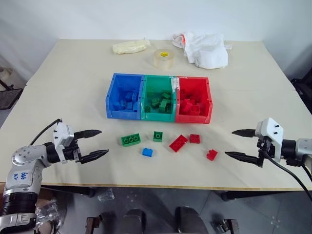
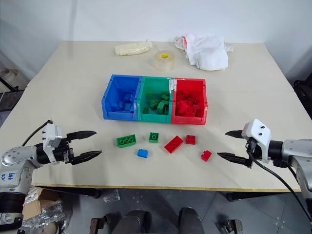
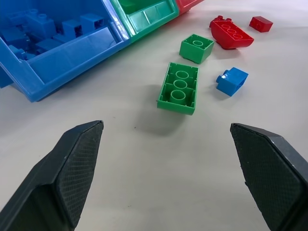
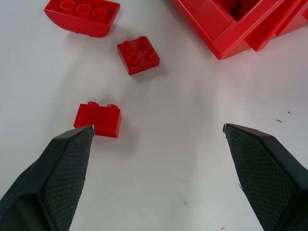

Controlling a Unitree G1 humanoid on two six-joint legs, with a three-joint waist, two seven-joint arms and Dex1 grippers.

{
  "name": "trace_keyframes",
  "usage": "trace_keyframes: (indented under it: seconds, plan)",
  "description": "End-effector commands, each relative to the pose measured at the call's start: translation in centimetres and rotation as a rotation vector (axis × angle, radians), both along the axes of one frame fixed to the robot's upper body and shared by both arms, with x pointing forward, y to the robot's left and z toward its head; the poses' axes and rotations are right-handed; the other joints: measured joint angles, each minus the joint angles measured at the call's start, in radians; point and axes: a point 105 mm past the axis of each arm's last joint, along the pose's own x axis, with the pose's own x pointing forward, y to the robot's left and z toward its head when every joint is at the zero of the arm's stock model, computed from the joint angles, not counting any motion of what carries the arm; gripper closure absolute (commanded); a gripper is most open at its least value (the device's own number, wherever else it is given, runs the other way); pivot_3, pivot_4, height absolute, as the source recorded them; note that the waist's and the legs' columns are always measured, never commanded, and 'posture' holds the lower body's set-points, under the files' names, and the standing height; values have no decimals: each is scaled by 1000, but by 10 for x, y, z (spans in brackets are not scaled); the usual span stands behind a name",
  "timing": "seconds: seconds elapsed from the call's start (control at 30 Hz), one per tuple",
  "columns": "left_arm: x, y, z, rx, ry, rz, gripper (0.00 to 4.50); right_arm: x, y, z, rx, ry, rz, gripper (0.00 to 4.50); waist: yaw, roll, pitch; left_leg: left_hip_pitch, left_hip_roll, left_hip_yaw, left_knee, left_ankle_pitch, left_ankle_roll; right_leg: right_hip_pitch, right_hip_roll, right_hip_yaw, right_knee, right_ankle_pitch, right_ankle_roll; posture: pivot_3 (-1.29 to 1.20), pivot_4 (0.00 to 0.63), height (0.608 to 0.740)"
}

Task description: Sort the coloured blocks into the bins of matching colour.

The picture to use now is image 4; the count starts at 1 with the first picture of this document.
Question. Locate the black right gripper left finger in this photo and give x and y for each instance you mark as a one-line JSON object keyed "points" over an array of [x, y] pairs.
{"points": [[60, 173]]}

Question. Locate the red four-stud building brick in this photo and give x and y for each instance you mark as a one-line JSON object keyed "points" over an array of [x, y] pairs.
{"points": [[102, 119], [138, 56]]}

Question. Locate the red curved building brick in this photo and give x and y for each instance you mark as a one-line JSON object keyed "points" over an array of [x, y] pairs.
{"points": [[79, 22]]}

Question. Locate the red plastic bin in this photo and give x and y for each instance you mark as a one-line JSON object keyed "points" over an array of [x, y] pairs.
{"points": [[231, 24]]}

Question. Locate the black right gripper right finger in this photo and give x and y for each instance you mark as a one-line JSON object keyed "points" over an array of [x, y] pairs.
{"points": [[264, 173]]}

